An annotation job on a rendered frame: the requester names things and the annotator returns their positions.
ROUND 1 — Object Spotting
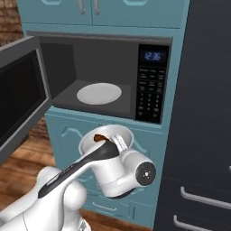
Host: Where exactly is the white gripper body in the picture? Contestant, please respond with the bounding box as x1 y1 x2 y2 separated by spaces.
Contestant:
111 134 130 153

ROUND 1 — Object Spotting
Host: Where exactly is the brown chicken drumstick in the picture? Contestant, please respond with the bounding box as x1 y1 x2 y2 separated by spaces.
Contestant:
93 134 110 144

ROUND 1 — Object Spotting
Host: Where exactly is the white microwave turntable plate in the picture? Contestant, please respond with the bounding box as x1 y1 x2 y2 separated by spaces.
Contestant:
76 82 123 106

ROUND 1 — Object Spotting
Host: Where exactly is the black microwave oven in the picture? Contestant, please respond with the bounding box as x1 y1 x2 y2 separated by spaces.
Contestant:
26 31 173 125

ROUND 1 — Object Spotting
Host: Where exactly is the grey microwave door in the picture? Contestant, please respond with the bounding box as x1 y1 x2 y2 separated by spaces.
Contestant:
0 35 53 165

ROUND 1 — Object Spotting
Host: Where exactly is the teal drawer front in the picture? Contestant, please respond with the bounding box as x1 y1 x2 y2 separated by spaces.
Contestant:
81 192 156 224

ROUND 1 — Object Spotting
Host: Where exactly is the dark grey fridge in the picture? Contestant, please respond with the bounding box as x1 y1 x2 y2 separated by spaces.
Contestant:
152 0 231 231

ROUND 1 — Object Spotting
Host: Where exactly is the silver drawer handle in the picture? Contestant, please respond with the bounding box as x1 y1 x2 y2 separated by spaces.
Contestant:
91 201 118 212

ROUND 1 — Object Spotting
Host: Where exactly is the silver fridge handle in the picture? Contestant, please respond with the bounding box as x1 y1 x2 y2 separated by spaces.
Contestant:
172 214 213 231
180 185 231 211

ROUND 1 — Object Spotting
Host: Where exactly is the silver cupboard handle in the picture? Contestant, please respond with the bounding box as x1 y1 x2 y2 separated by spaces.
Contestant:
93 0 100 16
78 0 86 15

